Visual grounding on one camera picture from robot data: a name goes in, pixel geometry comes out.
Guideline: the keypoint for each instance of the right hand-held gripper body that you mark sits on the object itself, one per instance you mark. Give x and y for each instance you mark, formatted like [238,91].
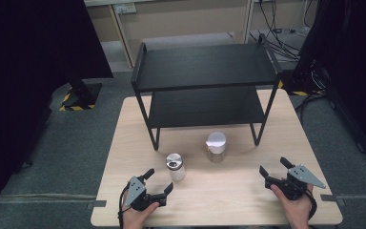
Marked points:
[294,186]

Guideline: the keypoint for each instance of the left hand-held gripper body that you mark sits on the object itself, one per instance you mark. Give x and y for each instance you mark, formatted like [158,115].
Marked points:
[139,197]

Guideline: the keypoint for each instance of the glass jar with silver lid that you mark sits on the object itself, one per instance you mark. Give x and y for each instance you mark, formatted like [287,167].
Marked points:
[175,170]

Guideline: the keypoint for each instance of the glass jar with white lid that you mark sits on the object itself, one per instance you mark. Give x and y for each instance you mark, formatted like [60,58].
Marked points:
[216,143]

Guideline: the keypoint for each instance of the black two-tier shelf rack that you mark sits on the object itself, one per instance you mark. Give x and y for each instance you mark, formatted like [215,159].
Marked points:
[203,66]

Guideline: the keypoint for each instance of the person's left hand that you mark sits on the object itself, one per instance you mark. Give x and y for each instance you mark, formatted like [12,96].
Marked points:
[135,219]

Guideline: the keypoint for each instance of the person's right hand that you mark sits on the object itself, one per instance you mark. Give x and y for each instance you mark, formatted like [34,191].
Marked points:
[295,213]

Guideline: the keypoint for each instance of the black stand with hazard tape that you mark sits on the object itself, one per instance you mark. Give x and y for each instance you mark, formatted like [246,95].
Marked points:
[308,79]
[81,95]

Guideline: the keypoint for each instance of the black curtain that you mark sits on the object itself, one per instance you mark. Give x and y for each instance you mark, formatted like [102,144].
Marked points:
[359,63]
[28,63]

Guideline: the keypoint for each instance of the beige cabinet frame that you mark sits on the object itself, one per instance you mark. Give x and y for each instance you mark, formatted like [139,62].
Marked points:
[124,35]

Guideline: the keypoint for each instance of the white wall socket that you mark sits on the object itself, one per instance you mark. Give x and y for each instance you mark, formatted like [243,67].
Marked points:
[125,8]

